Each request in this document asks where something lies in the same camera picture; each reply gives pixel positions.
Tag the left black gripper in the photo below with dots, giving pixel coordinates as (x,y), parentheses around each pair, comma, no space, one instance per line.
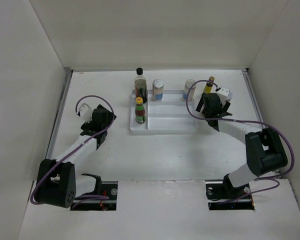
(110,119)

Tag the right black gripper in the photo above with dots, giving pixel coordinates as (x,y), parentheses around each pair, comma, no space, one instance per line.
(201,104)

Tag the dark soy sauce bottle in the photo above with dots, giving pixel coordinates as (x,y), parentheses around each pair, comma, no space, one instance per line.
(140,85)

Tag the white granule jar blue label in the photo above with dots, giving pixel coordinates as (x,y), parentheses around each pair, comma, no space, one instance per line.
(157,90)

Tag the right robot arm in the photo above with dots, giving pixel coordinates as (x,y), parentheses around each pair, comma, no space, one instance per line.
(264,151)

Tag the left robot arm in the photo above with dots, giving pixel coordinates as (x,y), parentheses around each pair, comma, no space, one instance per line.
(59,182)

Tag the orange spice jar back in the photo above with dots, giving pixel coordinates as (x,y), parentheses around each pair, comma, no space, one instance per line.
(230,95)

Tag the small yellow oil bottle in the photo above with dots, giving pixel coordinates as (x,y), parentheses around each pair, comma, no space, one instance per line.
(209,85)

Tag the white divided organizer tray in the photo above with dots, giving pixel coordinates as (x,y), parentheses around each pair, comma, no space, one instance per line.
(166,117)

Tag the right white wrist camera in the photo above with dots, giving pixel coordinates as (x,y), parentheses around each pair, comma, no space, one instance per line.
(222,93)

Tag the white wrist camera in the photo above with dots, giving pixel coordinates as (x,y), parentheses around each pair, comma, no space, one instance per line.
(85,112)
(222,93)

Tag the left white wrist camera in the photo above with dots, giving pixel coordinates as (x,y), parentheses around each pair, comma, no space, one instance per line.
(85,112)

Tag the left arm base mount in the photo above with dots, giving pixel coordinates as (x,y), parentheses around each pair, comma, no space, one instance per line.
(94,194)

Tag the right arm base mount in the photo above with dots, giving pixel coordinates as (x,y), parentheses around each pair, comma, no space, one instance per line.
(223,197)

